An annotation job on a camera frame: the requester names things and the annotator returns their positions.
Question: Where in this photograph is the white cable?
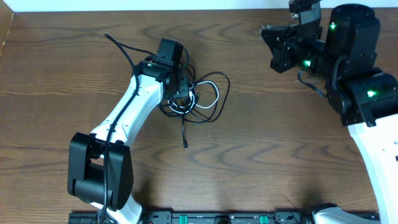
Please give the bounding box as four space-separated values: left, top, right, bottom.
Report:
167 80 220 114

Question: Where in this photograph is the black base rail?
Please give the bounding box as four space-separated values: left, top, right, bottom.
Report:
68 210 380 224

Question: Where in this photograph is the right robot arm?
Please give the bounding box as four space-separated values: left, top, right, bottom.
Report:
260 1 397 223

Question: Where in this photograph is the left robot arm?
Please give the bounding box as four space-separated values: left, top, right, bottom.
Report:
67 39 186 223

